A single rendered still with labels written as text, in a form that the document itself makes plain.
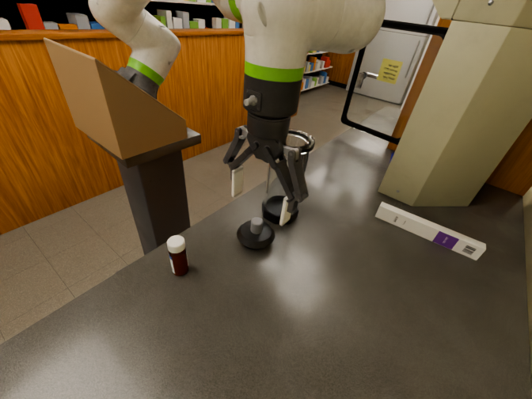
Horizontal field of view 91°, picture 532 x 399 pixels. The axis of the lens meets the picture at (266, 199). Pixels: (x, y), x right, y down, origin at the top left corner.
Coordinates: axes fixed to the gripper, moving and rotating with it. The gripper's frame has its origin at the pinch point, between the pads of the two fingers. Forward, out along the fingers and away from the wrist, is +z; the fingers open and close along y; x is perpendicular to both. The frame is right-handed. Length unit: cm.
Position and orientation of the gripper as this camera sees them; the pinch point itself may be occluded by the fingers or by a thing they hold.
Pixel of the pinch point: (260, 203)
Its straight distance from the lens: 57.0
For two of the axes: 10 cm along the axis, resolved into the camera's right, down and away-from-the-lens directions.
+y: 7.8, 4.3, -4.5
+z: -1.0, 7.9, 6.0
